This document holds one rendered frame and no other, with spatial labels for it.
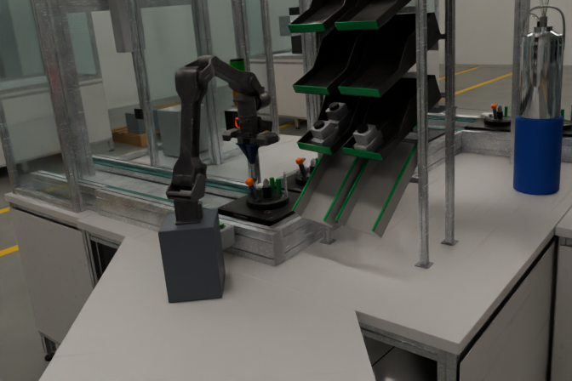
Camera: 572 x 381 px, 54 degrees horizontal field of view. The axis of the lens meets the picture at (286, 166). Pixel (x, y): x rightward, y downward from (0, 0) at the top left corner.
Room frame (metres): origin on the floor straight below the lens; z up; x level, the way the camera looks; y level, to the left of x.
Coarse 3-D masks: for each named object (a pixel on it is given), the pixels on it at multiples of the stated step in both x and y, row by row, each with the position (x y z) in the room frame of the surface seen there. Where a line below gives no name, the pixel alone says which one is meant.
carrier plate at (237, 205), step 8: (288, 192) 1.81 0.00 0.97; (240, 200) 1.77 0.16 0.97; (296, 200) 1.72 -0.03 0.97; (224, 208) 1.70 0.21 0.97; (232, 208) 1.69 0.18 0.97; (240, 208) 1.69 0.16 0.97; (248, 208) 1.68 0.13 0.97; (280, 208) 1.66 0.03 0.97; (288, 208) 1.65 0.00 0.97; (232, 216) 1.66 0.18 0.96; (248, 216) 1.62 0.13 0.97; (256, 216) 1.61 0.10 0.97; (264, 216) 1.60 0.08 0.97; (272, 216) 1.60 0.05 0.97; (280, 216) 1.59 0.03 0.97; (288, 216) 1.61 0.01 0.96; (264, 224) 1.58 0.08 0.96; (272, 224) 1.56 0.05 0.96
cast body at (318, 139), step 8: (320, 120) 1.49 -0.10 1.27; (312, 128) 1.49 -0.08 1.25; (320, 128) 1.47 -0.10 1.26; (328, 128) 1.48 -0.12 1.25; (336, 128) 1.52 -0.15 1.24; (320, 136) 1.47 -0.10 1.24; (328, 136) 1.48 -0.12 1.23; (336, 136) 1.49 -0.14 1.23; (312, 144) 1.50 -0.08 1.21; (320, 144) 1.46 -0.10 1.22; (328, 144) 1.47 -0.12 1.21
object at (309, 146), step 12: (336, 96) 1.64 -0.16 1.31; (348, 96) 1.67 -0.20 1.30; (360, 96) 1.52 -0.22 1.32; (324, 108) 1.61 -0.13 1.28; (348, 108) 1.64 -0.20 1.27; (360, 108) 1.52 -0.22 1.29; (324, 120) 1.61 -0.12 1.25; (360, 120) 1.52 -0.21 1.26; (348, 132) 1.49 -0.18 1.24; (300, 144) 1.52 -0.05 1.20; (336, 144) 1.45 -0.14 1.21
